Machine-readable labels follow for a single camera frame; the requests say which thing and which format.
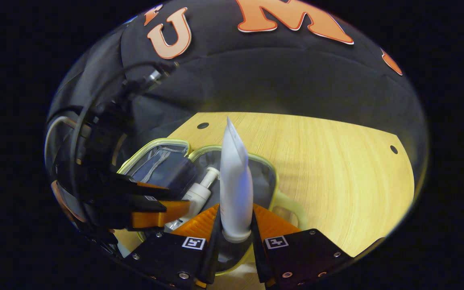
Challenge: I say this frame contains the white squeeze tube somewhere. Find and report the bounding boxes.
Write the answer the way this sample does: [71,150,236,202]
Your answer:
[219,117,254,243]

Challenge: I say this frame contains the white pump bottle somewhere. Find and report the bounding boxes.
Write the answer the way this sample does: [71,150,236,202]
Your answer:
[163,167,221,233]

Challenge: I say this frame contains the cream yellow suitcase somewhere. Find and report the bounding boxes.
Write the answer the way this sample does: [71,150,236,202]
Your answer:
[116,138,308,276]

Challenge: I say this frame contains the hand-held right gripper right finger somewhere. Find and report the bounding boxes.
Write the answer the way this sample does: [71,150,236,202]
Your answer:
[251,203,354,290]

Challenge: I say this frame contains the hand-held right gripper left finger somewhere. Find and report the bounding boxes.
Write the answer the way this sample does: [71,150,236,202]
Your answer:
[124,203,222,290]

